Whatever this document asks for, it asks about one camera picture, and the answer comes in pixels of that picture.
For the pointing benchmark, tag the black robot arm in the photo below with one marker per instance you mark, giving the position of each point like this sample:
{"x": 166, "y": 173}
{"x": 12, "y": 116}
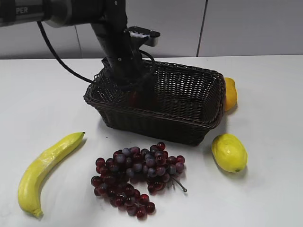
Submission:
{"x": 61, "y": 13}

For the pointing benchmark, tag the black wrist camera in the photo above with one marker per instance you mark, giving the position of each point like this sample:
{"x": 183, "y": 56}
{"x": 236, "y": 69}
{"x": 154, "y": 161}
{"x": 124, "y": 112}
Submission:
{"x": 143, "y": 36}

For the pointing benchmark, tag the yellow lemon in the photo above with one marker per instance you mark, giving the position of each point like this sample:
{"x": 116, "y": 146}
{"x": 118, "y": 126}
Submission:
{"x": 229, "y": 153}

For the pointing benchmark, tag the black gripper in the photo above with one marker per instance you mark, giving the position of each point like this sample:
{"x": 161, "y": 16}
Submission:
{"x": 126, "y": 65}

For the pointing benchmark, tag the red grape bunch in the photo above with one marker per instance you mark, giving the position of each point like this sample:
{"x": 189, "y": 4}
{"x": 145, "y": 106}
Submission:
{"x": 131, "y": 175}

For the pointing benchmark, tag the yellow banana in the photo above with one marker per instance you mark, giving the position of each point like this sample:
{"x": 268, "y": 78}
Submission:
{"x": 35, "y": 174}

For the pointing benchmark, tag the dark red apple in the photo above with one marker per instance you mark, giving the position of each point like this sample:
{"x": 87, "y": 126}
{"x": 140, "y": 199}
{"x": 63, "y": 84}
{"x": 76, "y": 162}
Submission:
{"x": 132, "y": 99}

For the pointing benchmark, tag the orange yellow fruit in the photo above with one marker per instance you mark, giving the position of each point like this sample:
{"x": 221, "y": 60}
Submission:
{"x": 231, "y": 94}

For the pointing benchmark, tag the black woven basket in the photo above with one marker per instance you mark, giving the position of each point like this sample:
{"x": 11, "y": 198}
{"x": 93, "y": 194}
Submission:
{"x": 187, "y": 103}

